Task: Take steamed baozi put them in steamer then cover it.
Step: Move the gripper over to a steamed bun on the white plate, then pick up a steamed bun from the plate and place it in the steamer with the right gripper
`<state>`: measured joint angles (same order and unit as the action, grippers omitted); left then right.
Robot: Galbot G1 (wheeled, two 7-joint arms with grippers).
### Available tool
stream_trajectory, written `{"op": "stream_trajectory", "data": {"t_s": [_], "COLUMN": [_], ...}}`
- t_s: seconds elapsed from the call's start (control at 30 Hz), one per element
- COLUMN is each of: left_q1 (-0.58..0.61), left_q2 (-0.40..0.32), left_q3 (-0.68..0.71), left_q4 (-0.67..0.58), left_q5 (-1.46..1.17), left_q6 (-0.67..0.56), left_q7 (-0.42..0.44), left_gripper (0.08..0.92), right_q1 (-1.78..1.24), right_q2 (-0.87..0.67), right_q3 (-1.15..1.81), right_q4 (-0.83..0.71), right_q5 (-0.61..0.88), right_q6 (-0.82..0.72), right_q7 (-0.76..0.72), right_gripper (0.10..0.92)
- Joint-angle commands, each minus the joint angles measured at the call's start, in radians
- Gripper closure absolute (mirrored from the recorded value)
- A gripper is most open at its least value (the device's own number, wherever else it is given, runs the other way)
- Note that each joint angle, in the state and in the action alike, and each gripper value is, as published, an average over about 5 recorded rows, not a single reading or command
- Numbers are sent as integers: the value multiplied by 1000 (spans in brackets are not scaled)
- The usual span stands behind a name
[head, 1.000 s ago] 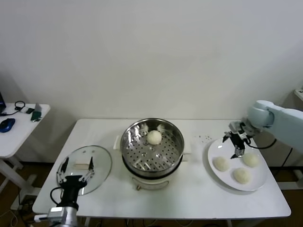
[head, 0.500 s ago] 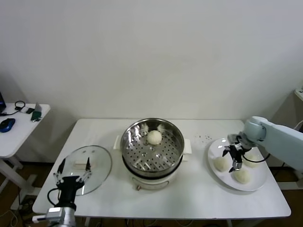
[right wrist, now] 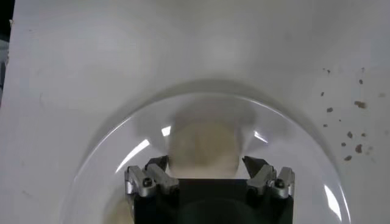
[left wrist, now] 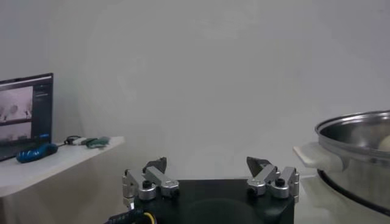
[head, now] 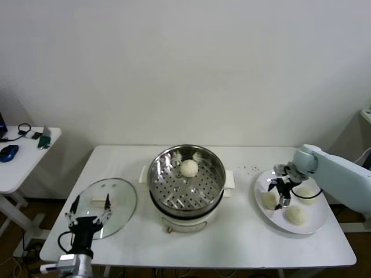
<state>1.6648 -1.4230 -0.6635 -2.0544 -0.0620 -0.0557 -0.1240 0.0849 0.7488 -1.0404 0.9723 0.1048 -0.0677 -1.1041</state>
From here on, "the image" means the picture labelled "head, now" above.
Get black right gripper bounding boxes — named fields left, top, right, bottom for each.
left=266, top=176, right=294, bottom=211

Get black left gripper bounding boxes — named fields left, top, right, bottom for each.
left=64, top=193, right=113, bottom=255

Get white steamed baozi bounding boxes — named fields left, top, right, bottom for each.
left=286, top=206, right=307, bottom=226
left=180, top=159, right=199, bottom=177
left=261, top=192, right=278, bottom=210
left=296, top=187, right=319, bottom=206

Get round glass lid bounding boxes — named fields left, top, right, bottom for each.
left=69, top=177, right=138, bottom=240

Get stainless steel steamer basket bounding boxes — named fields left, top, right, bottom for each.
left=139, top=144, right=236, bottom=217

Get white round plate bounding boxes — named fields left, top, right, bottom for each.
left=254, top=169, right=329, bottom=235

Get white side table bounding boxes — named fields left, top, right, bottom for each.
left=0, top=125, right=63, bottom=250

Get cream electric cooker base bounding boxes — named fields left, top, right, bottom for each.
left=149, top=185, right=233, bottom=235

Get blue computer mouse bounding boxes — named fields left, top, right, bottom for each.
left=0, top=144, right=20, bottom=162

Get dark laptop screen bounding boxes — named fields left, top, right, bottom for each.
left=0, top=111, right=8, bottom=139

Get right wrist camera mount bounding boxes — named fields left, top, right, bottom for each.
left=273, top=163, right=293, bottom=182

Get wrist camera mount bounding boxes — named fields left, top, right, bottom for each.
left=39, top=262, right=60, bottom=273
left=273, top=163, right=293, bottom=182

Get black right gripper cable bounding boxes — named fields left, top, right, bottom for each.
left=290, top=186, right=323, bottom=201

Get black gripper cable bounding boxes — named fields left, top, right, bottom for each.
left=290, top=186, right=323, bottom=201
left=57, top=231, right=75, bottom=255

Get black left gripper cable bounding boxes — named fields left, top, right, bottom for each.
left=57, top=231, right=75, bottom=255

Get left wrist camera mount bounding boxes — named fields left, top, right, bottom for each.
left=39, top=262, right=60, bottom=273

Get white furniture base frame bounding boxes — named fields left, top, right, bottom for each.
left=330, top=204, right=371, bottom=232

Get tangled floor cables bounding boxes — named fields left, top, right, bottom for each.
left=13, top=237, right=47, bottom=278

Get white hanging cable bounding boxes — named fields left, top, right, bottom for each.
left=355, top=146, right=371, bottom=166

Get black looped cable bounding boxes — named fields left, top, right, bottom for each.
left=17, top=123, right=33, bottom=136

